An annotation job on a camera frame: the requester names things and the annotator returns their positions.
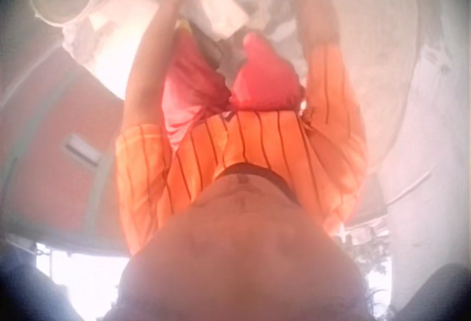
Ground white cloth heap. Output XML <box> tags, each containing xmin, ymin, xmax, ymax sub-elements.
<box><xmin>60</xmin><ymin>0</ymin><xmax>171</xmax><ymax>99</ymax></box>

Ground white wall vent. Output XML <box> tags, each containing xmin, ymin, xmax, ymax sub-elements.
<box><xmin>64</xmin><ymin>132</ymin><xmax>102</xmax><ymax>168</ymax></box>

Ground white crumpled sheet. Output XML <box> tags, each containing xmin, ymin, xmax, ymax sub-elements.
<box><xmin>196</xmin><ymin>0</ymin><xmax>259</xmax><ymax>40</ymax></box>

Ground person's legs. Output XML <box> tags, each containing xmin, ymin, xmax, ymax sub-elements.
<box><xmin>161</xmin><ymin>31</ymin><xmax>306</xmax><ymax>152</ymax></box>

